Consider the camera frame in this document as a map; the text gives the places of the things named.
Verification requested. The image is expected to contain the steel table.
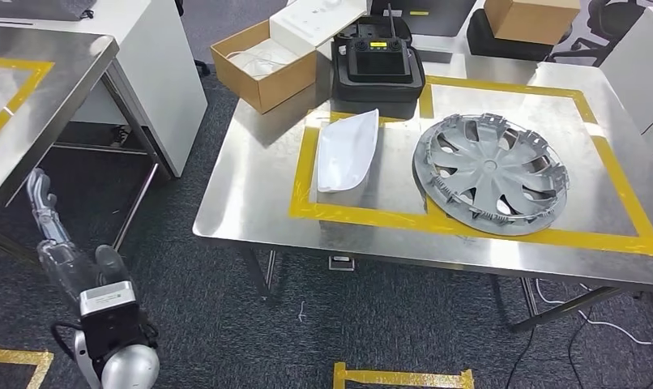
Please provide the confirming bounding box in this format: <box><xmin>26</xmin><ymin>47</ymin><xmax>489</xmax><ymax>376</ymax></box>
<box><xmin>0</xmin><ymin>24</ymin><xmax>162</xmax><ymax>260</ymax></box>

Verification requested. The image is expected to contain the black remote controller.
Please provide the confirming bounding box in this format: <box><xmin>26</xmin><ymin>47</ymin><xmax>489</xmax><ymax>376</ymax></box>
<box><xmin>347</xmin><ymin>2</ymin><xmax>414</xmax><ymax>85</ymax></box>

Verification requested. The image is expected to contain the black office chair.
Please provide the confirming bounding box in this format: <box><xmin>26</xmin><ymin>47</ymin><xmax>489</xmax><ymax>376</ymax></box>
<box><xmin>548</xmin><ymin>0</ymin><xmax>651</xmax><ymax>69</ymax></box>

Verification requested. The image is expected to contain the yellow floor tape square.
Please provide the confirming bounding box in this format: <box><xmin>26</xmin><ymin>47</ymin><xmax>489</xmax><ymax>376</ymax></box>
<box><xmin>332</xmin><ymin>362</ymin><xmax>476</xmax><ymax>389</ymax></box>

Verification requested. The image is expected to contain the grey plastic wheel cover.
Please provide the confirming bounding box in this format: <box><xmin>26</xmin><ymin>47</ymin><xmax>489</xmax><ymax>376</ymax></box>
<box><xmin>412</xmin><ymin>113</ymin><xmax>571</xmax><ymax>237</ymax></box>

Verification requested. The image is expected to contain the black padded case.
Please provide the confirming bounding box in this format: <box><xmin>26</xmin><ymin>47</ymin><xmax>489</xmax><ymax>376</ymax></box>
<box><xmin>465</xmin><ymin>9</ymin><xmax>574</xmax><ymax>63</ymax></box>

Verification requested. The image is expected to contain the closed brown cardboard box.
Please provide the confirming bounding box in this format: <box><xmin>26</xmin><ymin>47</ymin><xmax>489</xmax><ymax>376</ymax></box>
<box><xmin>483</xmin><ymin>0</ymin><xmax>582</xmax><ymax>47</ymax></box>

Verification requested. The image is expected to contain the dark keyboard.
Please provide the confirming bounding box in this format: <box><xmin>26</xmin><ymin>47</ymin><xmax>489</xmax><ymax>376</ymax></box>
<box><xmin>0</xmin><ymin>0</ymin><xmax>98</xmax><ymax>23</ymax></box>

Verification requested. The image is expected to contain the small black flat object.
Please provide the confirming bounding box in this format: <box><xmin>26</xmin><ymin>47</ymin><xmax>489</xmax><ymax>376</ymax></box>
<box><xmin>412</xmin><ymin>48</ymin><xmax>455</xmax><ymax>65</ymax></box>

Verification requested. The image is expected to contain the dark grey flat case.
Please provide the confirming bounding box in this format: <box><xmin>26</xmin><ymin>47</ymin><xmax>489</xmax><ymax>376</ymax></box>
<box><xmin>369</xmin><ymin>0</ymin><xmax>478</xmax><ymax>39</ymax></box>

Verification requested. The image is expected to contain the white foam box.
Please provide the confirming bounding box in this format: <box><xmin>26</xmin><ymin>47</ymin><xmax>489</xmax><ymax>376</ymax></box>
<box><xmin>268</xmin><ymin>0</ymin><xmax>369</xmax><ymax>58</ymax></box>

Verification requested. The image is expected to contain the white floor cable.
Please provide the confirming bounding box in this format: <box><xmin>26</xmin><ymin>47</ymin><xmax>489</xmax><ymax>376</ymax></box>
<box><xmin>534</xmin><ymin>278</ymin><xmax>653</xmax><ymax>354</ymax></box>

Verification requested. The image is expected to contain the floor socket plate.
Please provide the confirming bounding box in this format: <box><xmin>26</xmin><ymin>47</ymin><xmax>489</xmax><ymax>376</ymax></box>
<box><xmin>327</xmin><ymin>254</ymin><xmax>356</xmax><ymax>273</ymax></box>

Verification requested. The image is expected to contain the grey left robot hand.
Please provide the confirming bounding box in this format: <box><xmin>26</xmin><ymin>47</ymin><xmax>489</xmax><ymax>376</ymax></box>
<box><xmin>25</xmin><ymin>168</ymin><xmax>132</xmax><ymax>297</ymax></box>

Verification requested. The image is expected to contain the white coiled cable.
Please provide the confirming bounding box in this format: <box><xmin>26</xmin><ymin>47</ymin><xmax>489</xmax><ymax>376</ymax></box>
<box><xmin>227</xmin><ymin>38</ymin><xmax>306</xmax><ymax>82</ymax></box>

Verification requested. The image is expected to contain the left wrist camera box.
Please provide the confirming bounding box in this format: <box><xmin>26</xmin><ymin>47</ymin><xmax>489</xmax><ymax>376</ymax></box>
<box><xmin>78</xmin><ymin>280</ymin><xmax>143</xmax><ymax>361</ymax></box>

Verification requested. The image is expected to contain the black floor cable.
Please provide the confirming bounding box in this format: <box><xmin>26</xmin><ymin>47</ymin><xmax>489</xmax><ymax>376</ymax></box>
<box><xmin>504</xmin><ymin>300</ymin><xmax>653</xmax><ymax>389</ymax></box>

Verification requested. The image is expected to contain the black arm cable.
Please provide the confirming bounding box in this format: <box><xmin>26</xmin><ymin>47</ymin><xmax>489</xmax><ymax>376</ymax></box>
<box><xmin>49</xmin><ymin>320</ymin><xmax>87</xmax><ymax>361</ymax></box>

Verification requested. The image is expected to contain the black foam case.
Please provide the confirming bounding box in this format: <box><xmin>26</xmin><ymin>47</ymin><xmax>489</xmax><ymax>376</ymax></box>
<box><xmin>331</xmin><ymin>15</ymin><xmax>428</xmax><ymax>105</ymax></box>

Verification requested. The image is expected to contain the white cabinet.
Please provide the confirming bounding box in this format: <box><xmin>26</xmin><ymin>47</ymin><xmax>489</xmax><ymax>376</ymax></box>
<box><xmin>600</xmin><ymin>6</ymin><xmax>653</xmax><ymax>160</ymax></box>

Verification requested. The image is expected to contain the white desk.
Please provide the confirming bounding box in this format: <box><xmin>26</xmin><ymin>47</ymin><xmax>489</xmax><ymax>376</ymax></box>
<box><xmin>0</xmin><ymin>0</ymin><xmax>209</xmax><ymax>179</ymax></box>

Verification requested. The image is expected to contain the open brown cardboard box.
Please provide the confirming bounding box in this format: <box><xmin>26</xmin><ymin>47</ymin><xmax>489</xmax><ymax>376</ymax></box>
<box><xmin>210</xmin><ymin>19</ymin><xmax>318</xmax><ymax>115</ymax></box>

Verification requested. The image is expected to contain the yellow workbench tape frame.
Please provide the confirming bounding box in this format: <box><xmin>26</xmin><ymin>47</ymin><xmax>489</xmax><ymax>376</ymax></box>
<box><xmin>288</xmin><ymin>75</ymin><xmax>653</xmax><ymax>259</ymax></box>

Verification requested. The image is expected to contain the white round object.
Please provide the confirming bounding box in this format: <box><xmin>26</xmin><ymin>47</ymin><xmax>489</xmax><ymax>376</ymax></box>
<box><xmin>316</xmin><ymin>109</ymin><xmax>381</xmax><ymax>195</ymax></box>

